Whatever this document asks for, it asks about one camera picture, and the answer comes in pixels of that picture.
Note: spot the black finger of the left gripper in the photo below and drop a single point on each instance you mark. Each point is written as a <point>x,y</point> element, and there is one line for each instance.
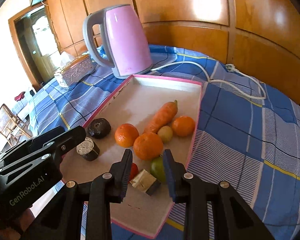
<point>55,148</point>
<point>27,147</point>

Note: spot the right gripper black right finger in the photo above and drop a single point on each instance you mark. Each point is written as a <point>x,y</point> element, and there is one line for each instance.
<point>233,218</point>

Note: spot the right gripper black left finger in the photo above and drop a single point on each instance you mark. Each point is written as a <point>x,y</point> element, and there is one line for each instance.
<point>61,218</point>

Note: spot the dark cylinder with pale top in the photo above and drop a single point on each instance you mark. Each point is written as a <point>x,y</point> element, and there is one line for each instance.
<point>88,150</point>

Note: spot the dark brown round fruit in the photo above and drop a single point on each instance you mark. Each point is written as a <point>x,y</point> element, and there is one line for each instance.
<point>99,128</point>

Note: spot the orange tangerine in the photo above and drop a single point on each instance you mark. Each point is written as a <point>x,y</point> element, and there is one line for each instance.
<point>148,146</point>
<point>125,135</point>

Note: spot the red tomato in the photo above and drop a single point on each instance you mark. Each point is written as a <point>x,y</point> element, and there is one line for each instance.
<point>133,171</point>

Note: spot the white and dark block piece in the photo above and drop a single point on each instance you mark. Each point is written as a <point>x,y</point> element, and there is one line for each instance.
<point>145,182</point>

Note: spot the green tomato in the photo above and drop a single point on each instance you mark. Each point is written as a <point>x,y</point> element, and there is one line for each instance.
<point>157,169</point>

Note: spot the orange oval tomato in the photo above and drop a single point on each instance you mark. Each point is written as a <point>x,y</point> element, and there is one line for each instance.
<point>183,126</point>

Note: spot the small yellow-brown potato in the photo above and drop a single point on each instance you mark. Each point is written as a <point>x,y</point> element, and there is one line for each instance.
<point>165,134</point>

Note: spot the orange carrot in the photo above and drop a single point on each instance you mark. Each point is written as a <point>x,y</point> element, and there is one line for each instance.
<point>162,117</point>

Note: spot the person's left hand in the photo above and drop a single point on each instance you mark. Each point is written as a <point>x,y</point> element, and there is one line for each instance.
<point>18,226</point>

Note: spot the wooden chair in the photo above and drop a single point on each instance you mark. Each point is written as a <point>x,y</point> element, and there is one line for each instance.
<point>11,126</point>

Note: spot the pink white shallow tray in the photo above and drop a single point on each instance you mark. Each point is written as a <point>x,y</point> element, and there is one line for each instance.
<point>135,102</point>

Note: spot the silver ornate tissue box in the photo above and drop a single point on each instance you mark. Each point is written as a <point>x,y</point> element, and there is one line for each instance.
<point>74,71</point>

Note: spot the blue plaid tablecloth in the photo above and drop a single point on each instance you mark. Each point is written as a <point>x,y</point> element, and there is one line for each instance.
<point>255,145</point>

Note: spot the wooden door with glass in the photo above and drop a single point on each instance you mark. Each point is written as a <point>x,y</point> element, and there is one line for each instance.
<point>35,44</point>

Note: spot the pink electric kettle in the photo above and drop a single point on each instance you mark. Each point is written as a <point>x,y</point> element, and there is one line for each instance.
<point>123,40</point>

